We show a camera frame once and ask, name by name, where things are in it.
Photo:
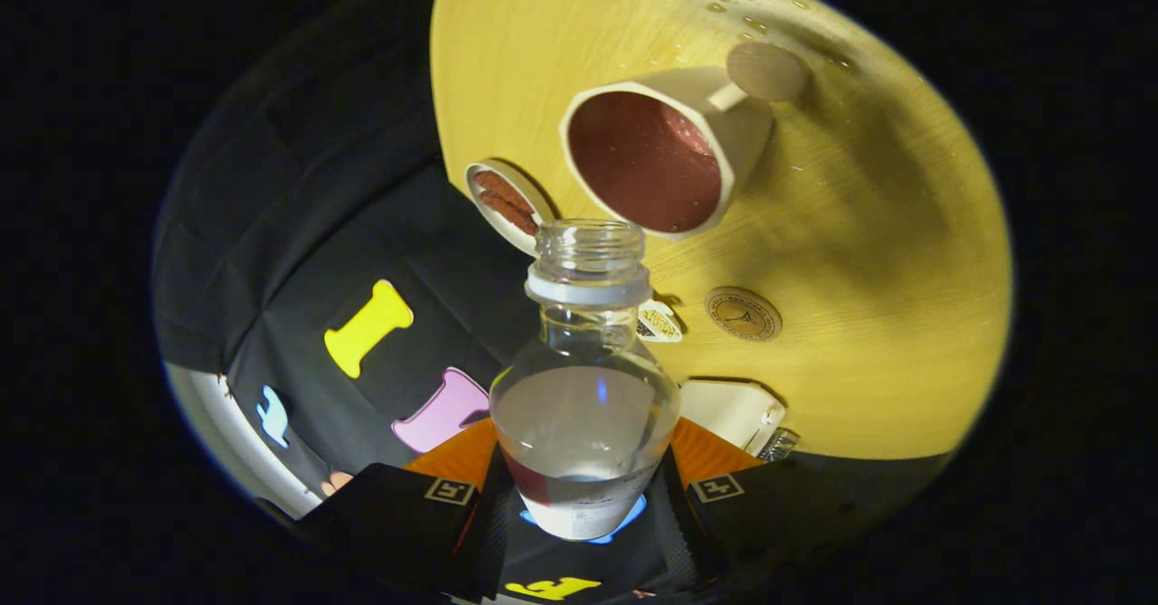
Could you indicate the white divided condiment dish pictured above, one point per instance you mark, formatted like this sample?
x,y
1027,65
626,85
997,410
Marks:
x,y
660,325

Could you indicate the wooden table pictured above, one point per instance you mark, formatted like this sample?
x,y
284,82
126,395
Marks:
x,y
868,297

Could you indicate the small glass jar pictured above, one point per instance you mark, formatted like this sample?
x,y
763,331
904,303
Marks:
x,y
780,445

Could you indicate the round wooden coaster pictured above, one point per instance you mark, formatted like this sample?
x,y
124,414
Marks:
x,y
744,314

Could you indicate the white toaster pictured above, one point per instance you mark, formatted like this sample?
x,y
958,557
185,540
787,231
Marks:
x,y
724,411

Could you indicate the clear juice bottle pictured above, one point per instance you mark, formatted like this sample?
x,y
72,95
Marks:
x,y
583,442

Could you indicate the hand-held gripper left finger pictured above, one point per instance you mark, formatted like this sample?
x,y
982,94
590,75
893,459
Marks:
x,y
380,524

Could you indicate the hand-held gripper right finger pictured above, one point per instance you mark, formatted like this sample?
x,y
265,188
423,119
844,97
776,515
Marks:
x,y
778,519

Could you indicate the white round plate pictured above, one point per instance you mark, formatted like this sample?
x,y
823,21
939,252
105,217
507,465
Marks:
x,y
534,236

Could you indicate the black backdrop cloth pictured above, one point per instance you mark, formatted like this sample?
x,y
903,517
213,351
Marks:
x,y
298,225

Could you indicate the red sausage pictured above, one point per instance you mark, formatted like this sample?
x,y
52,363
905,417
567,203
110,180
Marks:
x,y
502,191
511,214

